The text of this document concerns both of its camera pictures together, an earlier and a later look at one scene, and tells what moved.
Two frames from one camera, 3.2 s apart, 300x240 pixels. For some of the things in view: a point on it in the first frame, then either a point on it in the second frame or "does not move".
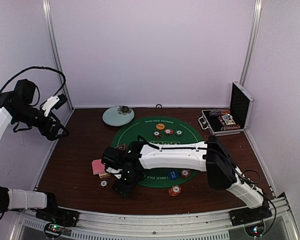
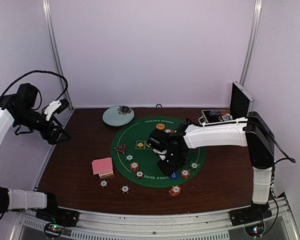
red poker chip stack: [175, 190] does not move
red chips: [185, 173] does not move
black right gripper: [124, 191] → [168, 170]
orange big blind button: [160, 126] does not move
